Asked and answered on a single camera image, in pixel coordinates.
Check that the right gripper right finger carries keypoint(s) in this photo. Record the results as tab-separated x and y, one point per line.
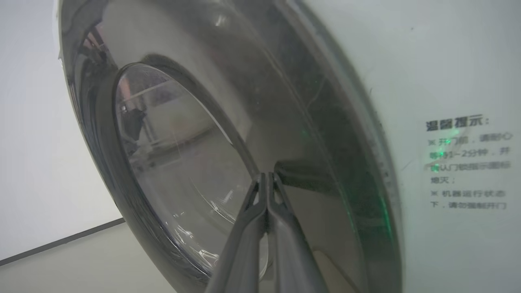
293	252

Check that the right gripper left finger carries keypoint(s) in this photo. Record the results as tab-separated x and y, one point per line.
240	252

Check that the dark round washing machine door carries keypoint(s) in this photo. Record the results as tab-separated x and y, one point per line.
183	142

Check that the white washing machine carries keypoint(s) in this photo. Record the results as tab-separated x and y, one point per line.
447	61

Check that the printed text notice sticker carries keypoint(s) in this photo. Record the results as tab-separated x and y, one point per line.
468	162

